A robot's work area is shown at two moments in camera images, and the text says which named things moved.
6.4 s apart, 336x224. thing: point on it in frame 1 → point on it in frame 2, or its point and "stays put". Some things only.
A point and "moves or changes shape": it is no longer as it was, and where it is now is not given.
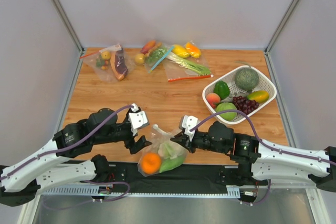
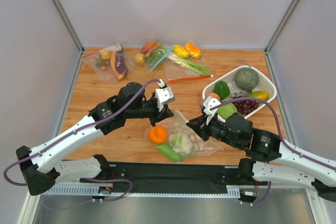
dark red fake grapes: [245, 106] stays put
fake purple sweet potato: [118, 64] stays put
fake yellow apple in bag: [106, 54] stays put
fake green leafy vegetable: [155, 55] stays put
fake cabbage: [171, 150] moves or changes shape
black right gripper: [187, 141] → [203, 127]
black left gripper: [130, 135] → [159, 112]
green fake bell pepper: [221, 88] stays put
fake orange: [150, 162] → [157, 135]
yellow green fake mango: [260, 96] stays put
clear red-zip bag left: [110, 64] stays put
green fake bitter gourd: [169, 164] → [168, 151]
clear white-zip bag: [163, 155] moves or changes shape
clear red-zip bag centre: [185, 62] stays put
